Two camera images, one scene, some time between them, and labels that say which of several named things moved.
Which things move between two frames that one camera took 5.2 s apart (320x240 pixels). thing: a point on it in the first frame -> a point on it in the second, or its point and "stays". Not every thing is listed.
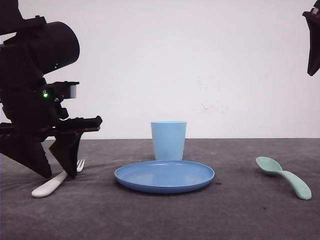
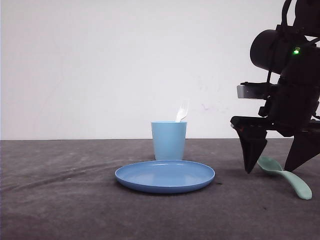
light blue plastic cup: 168,138 stays
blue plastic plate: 163,176 stays
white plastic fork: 49,186 -> 182,113
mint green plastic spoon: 271,167 stays
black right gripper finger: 313,17 -> 289,109
